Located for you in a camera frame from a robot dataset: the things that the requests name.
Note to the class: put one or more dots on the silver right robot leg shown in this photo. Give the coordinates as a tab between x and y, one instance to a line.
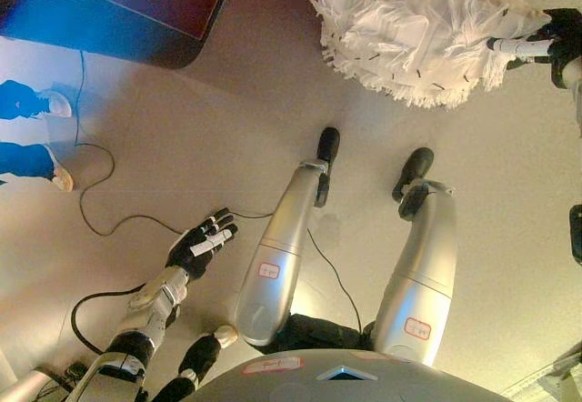
423	284

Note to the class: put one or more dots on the black rounded device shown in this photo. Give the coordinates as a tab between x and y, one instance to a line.
576	234

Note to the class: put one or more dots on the white fringed pillow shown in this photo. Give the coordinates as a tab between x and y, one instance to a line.
409	43

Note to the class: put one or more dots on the white sneaker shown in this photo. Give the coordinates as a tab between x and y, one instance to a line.
58	104
63	174

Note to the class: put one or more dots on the person leg in blue jeans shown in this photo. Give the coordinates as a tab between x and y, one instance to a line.
25	161
20	99

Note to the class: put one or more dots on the silver left robot leg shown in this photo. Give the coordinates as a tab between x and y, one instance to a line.
277	261

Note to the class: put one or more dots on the black robot waist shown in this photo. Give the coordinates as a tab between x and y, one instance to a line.
318	331

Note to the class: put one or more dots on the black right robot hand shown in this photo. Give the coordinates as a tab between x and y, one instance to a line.
564	43

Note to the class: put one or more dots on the black rod with beige cap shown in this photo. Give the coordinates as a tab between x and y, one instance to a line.
200	361

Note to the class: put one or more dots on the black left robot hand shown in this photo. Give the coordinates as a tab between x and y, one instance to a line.
195	247

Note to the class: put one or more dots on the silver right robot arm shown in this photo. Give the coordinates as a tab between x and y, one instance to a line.
575	77

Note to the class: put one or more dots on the silver robot leg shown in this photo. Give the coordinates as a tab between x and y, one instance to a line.
423	284
277	261

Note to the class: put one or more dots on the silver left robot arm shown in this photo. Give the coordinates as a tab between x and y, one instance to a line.
145	311

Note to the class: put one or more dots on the grey robot torso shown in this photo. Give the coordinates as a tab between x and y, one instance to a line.
345	381

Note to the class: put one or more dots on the reddish brown table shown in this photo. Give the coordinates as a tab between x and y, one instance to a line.
118	6

